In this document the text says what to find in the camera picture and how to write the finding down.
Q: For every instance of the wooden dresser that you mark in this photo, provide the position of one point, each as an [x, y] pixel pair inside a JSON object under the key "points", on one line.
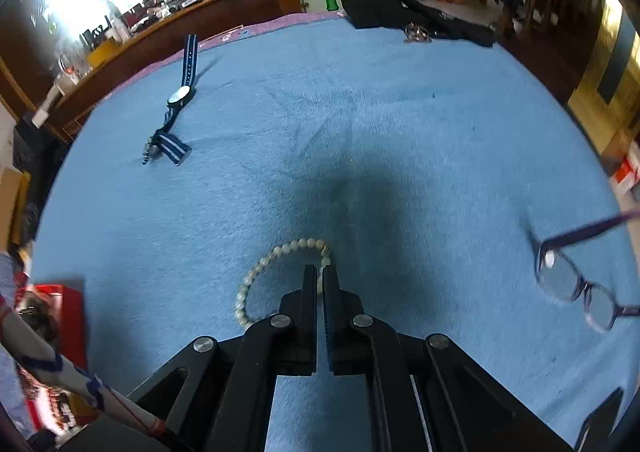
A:
{"points": [[150, 42]]}

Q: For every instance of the blue blanket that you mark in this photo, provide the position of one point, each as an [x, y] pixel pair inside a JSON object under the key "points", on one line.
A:
{"points": [[320, 132]]}

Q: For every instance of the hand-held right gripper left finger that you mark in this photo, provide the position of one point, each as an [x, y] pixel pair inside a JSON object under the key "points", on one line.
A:
{"points": [[310, 302]]}

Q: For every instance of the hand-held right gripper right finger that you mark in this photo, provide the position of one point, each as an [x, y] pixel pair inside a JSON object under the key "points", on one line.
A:
{"points": [[328, 302]]}

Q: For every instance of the black cloth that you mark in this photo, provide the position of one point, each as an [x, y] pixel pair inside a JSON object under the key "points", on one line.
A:
{"points": [[380, 2]]}

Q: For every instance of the red white carton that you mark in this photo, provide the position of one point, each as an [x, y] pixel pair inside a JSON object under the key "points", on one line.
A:
{"points": [[627, 175]]}

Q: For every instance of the black flat object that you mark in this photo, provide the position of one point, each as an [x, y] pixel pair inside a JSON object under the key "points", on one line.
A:
{"points": [[600, 422]]}

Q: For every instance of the purple frame eyeglasses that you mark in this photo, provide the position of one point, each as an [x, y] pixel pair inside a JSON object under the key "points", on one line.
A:
{"points": [[562, 277]]}

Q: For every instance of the white blue printed cloth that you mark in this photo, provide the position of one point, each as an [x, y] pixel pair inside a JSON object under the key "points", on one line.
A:
{"points": [[50, 362]]}

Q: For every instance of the cardboard box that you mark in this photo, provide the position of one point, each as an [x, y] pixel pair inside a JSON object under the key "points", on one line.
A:
{"points": [[12, 207]]}

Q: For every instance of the gold pillar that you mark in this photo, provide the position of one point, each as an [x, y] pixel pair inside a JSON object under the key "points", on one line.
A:
{"points": [[610, 57]]}

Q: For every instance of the red jewelry box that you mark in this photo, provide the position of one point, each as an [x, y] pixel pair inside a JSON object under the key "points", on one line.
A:
{"points": [[70, 312]]}

